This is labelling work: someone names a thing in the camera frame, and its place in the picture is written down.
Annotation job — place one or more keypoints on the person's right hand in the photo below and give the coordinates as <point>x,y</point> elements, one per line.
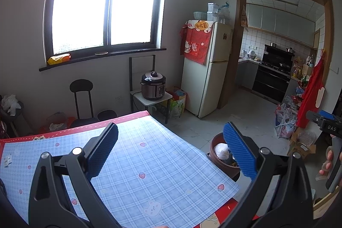
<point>329,157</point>

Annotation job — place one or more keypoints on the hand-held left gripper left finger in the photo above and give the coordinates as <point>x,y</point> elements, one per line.
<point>103,153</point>

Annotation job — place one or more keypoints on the silver electric pressure cooker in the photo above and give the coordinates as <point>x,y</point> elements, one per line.
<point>152,89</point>

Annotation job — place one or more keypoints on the cream refrigerator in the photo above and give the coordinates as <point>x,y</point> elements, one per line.
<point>211,83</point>

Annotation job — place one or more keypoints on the dark stool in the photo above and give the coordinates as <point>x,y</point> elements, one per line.
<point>18,123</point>

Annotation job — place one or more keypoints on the pile of plastic bags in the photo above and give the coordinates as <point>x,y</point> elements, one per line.
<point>286,126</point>

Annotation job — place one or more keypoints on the pale green bowl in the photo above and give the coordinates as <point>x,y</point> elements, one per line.
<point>199,15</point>

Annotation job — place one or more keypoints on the small flat dish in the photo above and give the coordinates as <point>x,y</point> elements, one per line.
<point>101,53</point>

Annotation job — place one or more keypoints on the grey kitchen counter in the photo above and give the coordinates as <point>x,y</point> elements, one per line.
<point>247,73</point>

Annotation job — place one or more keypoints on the dark windowsill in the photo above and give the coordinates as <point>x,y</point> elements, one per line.
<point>120,53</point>

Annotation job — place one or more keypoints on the dark framed window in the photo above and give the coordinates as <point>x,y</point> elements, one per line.
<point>80,3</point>

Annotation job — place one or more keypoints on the black round stool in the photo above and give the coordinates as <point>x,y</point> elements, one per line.
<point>107,114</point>

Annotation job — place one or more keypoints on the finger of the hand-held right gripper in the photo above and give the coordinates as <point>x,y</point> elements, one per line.
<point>327,114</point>

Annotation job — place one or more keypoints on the red basin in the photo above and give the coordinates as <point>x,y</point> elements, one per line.
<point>69,121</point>

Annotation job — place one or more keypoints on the small white paper scrap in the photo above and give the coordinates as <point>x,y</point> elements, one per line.
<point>8,160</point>

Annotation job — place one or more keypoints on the hanging paper bag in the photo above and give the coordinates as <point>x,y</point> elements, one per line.
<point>243,18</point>

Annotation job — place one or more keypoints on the stack of clear containers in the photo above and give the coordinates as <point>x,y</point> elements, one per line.
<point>213,11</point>

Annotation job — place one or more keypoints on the group of condiment bottles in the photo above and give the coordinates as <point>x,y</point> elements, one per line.
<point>302,70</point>

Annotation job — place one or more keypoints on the small white side table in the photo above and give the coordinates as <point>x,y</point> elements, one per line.
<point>144,102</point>

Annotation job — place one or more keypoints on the red gift bag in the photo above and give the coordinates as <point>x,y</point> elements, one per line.
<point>177,93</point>

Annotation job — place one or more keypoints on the clear plastic bags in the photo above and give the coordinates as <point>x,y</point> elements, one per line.
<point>224,13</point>

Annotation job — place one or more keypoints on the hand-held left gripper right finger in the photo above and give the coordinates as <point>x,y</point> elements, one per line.
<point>240,156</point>

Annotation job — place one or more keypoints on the brown plastic bucket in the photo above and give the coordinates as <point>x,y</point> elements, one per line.
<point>227,170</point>

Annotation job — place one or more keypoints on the black integrated stove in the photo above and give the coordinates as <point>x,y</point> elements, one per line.
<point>267,83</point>

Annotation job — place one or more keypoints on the red printed fridge cloth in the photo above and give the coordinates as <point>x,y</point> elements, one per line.
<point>196,49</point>

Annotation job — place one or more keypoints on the crumpled white plastic bag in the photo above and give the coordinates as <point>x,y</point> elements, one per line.
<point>10,103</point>

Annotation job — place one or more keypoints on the cardboard box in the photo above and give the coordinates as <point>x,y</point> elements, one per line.
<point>299,149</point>

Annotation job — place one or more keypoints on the black metal rack frame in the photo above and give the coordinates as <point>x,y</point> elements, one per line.
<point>130,75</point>

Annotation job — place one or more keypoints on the white wall socket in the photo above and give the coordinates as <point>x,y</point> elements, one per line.
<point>119,98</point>

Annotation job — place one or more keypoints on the yellow snack packet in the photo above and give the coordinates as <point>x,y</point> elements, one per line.
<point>58,59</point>

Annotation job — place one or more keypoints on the wooden door frame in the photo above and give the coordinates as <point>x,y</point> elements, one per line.
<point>241,3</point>

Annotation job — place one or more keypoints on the black round-back chair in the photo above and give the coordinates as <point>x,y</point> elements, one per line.
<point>81,86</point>

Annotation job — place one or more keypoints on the red apron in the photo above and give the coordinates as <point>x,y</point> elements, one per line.
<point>310,99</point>

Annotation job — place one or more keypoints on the grey kitchen wall cabinets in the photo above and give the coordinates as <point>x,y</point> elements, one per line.
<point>280,19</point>

